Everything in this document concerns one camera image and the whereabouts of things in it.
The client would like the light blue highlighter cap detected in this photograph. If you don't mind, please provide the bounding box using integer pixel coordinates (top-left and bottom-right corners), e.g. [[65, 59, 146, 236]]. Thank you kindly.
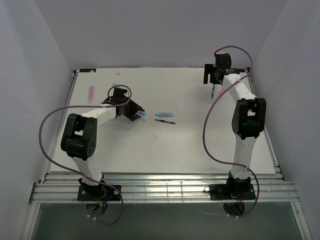
[[138, 111, 147, 116]]

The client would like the light blue highlighter body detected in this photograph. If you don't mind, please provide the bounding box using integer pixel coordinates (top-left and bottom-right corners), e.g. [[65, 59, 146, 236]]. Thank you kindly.
[[155, 112, 174, 118]]

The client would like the blue gel pen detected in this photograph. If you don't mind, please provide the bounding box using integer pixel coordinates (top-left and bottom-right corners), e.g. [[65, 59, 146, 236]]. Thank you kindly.
[[210, 84, 216, 99], [154, 118, 176, 125]]

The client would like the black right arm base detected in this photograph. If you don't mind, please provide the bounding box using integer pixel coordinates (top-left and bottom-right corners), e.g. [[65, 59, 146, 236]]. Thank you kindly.
[[204, 174, 256, 200]]

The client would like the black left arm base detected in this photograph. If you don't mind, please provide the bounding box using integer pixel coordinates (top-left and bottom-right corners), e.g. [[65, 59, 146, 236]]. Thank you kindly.
[[77, 178, 121, 202]]

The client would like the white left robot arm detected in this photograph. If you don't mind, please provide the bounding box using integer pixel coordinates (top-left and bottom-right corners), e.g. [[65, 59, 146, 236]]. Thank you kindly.
[[60, 84, 144, 200]]

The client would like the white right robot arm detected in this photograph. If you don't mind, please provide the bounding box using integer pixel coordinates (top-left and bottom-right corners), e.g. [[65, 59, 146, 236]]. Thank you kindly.
[[202, 52, 267, 199]]

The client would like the blue label sticker left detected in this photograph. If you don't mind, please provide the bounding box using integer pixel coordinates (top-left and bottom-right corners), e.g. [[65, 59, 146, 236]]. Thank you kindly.
[[79, 68, 97, 73]]

